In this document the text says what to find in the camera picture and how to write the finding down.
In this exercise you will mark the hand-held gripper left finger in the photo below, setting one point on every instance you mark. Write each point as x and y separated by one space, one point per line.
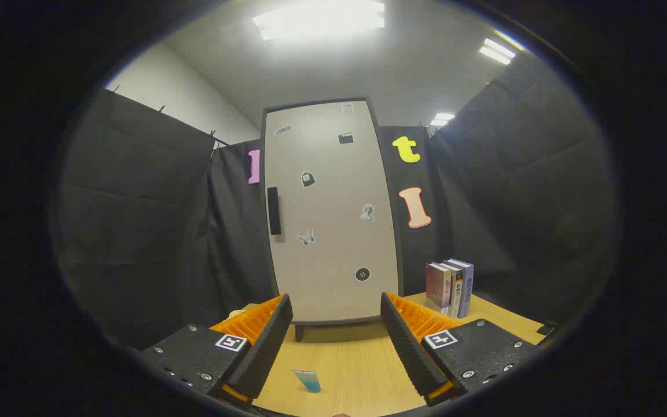
264 353

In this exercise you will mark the beige cabinet door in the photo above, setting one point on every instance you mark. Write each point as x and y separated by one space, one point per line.
333 260

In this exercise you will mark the black backdrop cloth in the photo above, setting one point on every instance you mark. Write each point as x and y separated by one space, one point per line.
136 202

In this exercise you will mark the white and blue tube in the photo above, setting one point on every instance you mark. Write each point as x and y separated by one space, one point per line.
309 382

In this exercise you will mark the white book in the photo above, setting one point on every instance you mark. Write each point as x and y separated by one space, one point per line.
457 289

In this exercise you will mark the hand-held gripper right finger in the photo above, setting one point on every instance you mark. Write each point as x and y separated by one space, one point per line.
409 353

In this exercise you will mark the yellow plush toy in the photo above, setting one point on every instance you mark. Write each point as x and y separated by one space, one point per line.
237 314

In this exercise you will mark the dark grey cabinet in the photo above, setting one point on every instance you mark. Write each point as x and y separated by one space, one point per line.
299 331

